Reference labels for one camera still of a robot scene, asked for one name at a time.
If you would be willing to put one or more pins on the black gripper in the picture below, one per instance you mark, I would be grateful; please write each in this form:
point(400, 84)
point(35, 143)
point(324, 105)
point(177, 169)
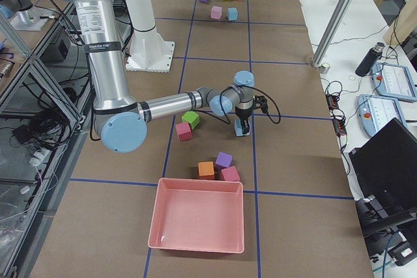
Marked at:
point(242, 116)

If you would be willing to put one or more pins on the light blue foam block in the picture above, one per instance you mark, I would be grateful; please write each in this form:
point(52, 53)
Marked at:
point(239, 132)
point(232, 14)

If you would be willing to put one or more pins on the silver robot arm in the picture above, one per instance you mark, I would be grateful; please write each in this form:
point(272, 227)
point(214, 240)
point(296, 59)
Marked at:
point(121, 35)
point(10, 7)

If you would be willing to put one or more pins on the purple foam block near tray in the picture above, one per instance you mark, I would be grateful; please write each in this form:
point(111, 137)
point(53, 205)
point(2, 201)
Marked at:
point(223, 160)

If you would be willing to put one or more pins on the green foam block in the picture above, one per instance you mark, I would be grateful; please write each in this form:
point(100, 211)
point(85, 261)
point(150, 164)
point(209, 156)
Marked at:
point(192, 118)

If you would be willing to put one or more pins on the pink foam block near tray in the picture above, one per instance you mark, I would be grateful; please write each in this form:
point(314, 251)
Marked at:
point(230, 174)

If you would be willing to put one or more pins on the crimson foam block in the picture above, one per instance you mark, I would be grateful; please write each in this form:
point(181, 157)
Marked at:
point(184, 131)

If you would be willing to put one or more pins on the orange foam block near tray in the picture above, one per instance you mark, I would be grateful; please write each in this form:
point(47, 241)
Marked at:
point(206, 170)

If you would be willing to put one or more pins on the small metal cylinder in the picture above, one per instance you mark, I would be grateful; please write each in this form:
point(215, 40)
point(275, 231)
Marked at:
point(324, 68)

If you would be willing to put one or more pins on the lilac pink foam block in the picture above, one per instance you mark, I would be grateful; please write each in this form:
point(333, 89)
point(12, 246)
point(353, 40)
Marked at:
point(216, 12)

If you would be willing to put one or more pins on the pink plastic tray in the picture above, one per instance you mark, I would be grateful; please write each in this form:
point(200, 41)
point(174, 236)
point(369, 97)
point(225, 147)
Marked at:
point(198, 215)

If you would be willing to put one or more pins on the lower teach pendant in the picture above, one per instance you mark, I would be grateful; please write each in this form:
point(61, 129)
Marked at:
point(377, 111)

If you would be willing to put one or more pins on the teach pendant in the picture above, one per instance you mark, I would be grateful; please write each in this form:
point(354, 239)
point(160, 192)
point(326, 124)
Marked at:
point(377, 111)
point(394, 81)

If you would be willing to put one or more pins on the black water bottle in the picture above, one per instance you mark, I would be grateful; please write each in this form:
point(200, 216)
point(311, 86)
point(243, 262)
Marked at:
point(372, 56)

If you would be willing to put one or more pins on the black laptop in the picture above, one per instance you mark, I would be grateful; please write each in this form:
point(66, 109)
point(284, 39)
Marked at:
point(385, 166)

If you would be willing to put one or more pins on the upper teach pendant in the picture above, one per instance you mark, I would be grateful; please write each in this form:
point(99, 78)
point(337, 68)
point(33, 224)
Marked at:
point(394, 81)

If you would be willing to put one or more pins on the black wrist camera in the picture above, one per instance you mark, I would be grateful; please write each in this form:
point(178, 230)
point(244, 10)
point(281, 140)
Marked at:
point(260, 102)

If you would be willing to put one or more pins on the white camera stand post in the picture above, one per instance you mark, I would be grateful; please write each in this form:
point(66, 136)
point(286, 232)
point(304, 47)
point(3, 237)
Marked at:
point(148, 51)

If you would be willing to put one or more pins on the aluminium frame post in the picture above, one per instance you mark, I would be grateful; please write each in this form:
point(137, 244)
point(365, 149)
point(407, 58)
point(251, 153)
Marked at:
point(333, 24)

